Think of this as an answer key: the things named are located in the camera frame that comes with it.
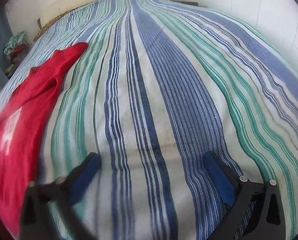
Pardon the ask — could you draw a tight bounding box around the blue green striped bedspread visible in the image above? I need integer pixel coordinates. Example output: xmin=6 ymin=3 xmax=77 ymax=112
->
xmin=0 ymin=0 xmax=298 ymax=239

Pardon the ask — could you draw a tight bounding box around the red sweater with white print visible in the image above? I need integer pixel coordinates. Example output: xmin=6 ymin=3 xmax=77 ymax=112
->
xmin=0 ymin=42 xmax=88 ymax=236

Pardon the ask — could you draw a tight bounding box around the white wardrobe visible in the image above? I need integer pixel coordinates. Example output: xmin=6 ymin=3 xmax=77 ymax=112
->
xmin=198 ymin=0 xmax=298 ymax=61

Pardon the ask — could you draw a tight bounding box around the pile of colourful clothes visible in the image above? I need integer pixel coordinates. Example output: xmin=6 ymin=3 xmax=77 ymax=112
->
xmin=3 ymin=31 xmax=31 ymax=78

